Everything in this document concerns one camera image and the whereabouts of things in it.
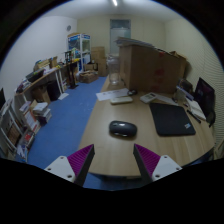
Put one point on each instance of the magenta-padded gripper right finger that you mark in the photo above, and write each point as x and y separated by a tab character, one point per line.
165	166

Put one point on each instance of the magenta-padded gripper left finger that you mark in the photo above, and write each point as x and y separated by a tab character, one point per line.
60	166

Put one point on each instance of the dark grey computer mouse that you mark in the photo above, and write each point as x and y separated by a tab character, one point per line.
123	128

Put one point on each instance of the black rectangular mouse pad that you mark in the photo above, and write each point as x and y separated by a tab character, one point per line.
171	118

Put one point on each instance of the stack of books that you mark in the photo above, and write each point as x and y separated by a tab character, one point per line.
41	113

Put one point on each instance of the white shelf unit with books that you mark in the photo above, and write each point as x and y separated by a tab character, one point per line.
13	130

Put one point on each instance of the white paper sheet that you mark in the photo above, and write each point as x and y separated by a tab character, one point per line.
166	99
106	95

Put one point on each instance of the brown box under desk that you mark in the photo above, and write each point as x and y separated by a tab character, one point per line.
40	95

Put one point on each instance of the black bin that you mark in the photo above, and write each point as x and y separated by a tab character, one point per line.
53	91

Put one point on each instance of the slim white remote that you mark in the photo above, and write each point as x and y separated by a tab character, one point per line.
121	100

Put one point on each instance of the long white side desk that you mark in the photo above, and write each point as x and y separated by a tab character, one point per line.
40	80

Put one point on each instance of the low brown floor box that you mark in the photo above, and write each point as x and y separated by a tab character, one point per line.
88	77

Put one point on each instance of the black floor stand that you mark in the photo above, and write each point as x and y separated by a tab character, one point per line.
71	71

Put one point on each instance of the large brown cardboard box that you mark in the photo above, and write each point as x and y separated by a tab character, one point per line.
146	70

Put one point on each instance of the clear plastic jar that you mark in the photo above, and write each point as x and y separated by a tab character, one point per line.
114	71

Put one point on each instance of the small open cardboard box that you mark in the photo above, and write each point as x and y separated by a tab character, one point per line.
181	58

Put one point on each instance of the stacked brown cardboard boxes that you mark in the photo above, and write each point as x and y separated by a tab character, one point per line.
99	60

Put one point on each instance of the blue and white display cabinet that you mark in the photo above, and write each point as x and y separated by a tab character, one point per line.
80	50

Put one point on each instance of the grey window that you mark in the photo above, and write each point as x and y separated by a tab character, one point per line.
120	30

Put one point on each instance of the ceiling tube light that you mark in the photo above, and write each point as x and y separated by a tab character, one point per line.
115	2

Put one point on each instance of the round wall clock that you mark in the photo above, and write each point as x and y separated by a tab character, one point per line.
68	28

